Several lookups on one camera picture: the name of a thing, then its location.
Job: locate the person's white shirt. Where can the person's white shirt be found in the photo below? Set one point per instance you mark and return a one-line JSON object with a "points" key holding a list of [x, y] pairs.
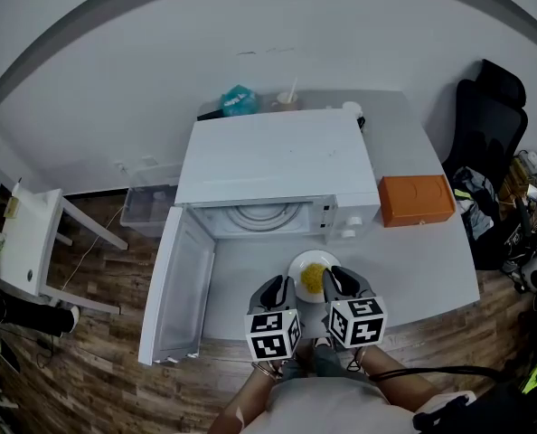
{"points": [[332, 409]]}

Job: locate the yellow packet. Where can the yellow packet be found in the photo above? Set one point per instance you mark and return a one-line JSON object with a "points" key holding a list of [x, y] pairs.
{"points": [[11, 207]]}

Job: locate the white microwave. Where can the white microwave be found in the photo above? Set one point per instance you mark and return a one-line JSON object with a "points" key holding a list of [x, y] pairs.
{"points": [[273, 152]]}

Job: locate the wall outlet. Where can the wall outlet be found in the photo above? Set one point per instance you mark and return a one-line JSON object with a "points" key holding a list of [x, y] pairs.
{"points": [[135, 163]]}

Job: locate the paper cup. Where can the paper cup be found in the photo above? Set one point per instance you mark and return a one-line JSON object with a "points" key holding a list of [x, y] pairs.
{"points": [[284, 103]]}

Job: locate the clear plastic storage bin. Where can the clear plastic storage bin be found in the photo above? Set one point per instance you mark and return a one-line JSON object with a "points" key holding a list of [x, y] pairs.
{"points": [[146, 206]]}

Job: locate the person's left forearm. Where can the person's left forearm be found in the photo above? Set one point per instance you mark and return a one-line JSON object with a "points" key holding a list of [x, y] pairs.
{"points": [[246, 405]]}

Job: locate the teal plastic bag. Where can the teal plastic bag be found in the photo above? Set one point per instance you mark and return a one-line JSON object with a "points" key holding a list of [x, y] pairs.
{"points": [[238, 101]]}

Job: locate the white stick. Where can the white stick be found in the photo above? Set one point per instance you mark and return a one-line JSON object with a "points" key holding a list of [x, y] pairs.
{"points": [[293, 88]]}

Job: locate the person's grey trousers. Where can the person's grey trousers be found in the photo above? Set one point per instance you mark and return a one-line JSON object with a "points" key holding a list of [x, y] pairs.
{"points": [[329, 362]]}

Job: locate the pile of cardboard boxes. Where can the pile of cardboard boxes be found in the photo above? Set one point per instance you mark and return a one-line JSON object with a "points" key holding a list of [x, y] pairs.
{"points": [[524, 179]]}

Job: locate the person's right forearm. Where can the person's right forearm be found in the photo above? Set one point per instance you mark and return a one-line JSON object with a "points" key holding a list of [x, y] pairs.
{"points": [[399, 382]]}

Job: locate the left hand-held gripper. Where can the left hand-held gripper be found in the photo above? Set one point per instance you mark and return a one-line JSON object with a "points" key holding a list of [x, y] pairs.
{"points": [[273, 337]]}

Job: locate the white plate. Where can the white plate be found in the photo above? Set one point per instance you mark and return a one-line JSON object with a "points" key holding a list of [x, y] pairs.
{"points": [[309, 257]]}

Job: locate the white vase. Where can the white vase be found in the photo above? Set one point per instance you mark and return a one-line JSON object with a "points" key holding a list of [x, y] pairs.
{"points": [[16, 189]]}

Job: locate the pile of clothes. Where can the pile of clothes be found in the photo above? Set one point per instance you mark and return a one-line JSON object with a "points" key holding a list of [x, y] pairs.
{"points": [[476, 206]]}

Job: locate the small white table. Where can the small white table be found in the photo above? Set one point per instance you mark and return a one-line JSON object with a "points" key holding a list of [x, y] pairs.
{"points": [[29, 238]]}

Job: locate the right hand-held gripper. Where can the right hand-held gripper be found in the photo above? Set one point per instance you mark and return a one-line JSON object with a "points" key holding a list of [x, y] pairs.
{"points": [[361, 323]]}

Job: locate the yellow food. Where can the yellow food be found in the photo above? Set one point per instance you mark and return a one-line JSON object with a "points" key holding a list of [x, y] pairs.
{"points": [[311, 278]]}

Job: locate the orange box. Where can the orange box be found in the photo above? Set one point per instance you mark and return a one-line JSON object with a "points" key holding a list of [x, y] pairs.
{"points": [[415, 199]]}

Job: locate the black shoulder bag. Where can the black shoulder bag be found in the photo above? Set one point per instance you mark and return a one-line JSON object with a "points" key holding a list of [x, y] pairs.
{"points": [[490, 414]]}

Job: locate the black office chair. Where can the black office chair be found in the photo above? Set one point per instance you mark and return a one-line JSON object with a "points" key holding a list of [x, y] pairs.
{"points": [[490, 120]]}

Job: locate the neon yellow shoe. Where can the neon yellow shoe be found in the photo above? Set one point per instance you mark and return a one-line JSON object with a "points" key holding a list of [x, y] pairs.
{"points": [[536, 373]]}

